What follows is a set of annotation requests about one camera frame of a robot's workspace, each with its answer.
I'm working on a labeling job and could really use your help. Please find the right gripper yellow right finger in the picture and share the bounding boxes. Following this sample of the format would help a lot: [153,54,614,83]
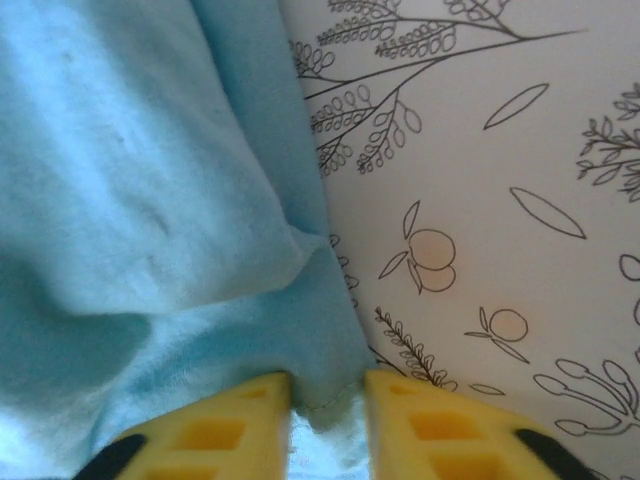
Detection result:
[363,369,625,480]

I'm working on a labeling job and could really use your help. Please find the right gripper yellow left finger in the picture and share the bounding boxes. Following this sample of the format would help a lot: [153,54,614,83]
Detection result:
[73,370,293,480]

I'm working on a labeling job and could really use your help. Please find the light blue t-shirt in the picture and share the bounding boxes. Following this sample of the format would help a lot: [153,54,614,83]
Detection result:
[0,0,382,480]

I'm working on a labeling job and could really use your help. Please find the white floral print tablecloth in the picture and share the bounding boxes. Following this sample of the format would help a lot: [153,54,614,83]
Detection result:
[277,0,640,480]

